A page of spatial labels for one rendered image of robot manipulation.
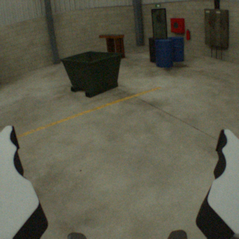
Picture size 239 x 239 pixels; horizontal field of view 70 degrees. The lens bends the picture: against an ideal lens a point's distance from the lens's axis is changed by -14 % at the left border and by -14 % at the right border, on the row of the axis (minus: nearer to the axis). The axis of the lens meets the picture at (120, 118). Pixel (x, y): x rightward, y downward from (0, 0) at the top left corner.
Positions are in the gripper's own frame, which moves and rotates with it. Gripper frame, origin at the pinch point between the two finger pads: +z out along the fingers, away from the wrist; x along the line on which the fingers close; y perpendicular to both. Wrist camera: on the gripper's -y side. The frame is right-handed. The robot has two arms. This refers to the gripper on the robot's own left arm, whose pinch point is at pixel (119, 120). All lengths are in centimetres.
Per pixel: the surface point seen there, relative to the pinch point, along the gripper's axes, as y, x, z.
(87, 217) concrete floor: 163, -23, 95
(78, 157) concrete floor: 165, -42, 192
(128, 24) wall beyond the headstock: 13, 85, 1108
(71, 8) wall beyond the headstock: -68, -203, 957
